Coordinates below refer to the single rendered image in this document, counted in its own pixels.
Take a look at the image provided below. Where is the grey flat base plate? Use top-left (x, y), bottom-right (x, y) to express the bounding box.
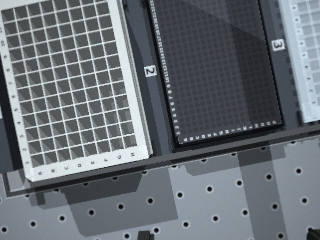
top-left (0, 136), bottom-right (320, 240)

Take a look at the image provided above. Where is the dark grey well plate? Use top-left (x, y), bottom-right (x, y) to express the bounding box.
top-left (145, 0), bottom-right (285, 149)

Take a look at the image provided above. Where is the clear well plate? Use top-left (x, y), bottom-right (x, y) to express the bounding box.
top-left (278, 0), bottom-right (320, 123)

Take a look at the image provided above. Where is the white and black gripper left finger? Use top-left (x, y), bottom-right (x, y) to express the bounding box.
top-left (137, 231), bottom-right (154, 240)

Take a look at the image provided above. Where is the white deep-well block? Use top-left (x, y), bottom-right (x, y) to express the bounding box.
top-left (0, 0), bottom-right (153, 182)

